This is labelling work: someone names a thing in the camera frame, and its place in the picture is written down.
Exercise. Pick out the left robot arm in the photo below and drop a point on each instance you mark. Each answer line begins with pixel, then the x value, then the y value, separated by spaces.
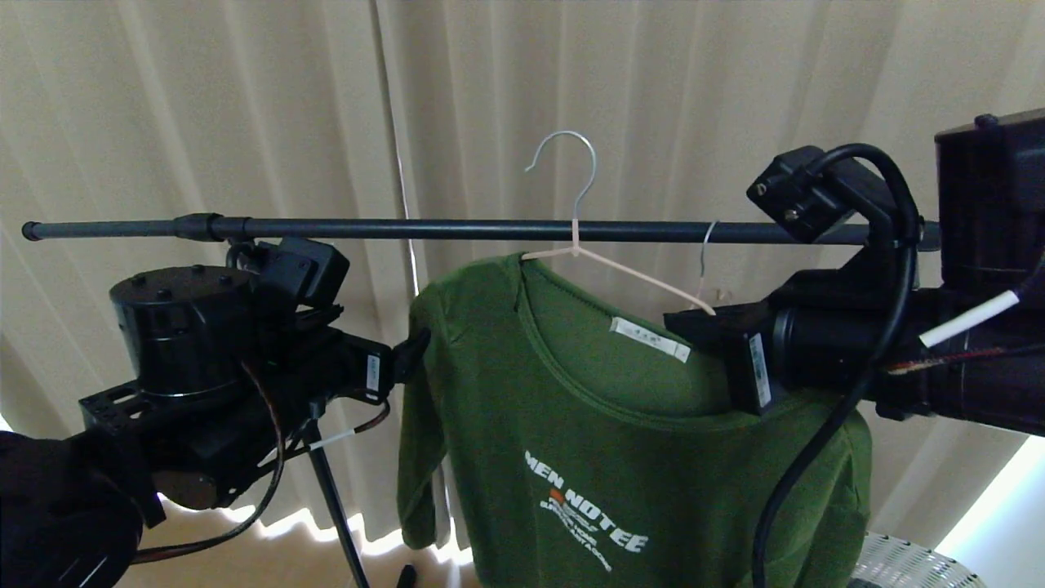
pixel 180 327

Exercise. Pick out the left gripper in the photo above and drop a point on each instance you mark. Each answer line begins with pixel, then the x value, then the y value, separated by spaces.
pixel 269 416

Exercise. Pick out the black clothes rack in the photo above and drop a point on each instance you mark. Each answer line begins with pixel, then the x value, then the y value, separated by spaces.
pixel 449 229

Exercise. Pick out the white laundry basket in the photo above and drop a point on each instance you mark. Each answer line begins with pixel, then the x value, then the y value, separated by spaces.
pixel 906 563

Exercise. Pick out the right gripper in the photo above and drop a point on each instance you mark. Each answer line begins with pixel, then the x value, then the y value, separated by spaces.
pixel 833 351

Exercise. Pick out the green sleeveless shirt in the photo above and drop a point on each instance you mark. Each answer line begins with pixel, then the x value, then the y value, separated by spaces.
pixel 571 392

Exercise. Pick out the pink clothes hanger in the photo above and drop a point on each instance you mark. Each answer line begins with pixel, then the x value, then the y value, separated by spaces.
pixel 645 281
pixel 704 253

